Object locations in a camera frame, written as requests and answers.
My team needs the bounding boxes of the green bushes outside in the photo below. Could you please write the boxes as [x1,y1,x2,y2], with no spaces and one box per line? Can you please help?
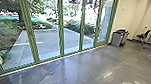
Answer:
[0,14,98,59]

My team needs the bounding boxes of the green framed glass door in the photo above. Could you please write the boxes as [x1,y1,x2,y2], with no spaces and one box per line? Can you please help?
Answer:
[93,0,119,49]

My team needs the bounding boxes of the grey indoor trash bin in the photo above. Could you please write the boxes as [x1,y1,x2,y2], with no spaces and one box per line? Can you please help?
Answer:
[110,31,124,47]

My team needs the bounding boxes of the tree outside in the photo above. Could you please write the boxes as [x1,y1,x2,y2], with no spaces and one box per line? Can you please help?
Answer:
[0,0,58,25]

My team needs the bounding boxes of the black office chair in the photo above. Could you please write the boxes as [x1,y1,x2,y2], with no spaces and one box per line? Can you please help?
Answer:
[134,28,151,50]

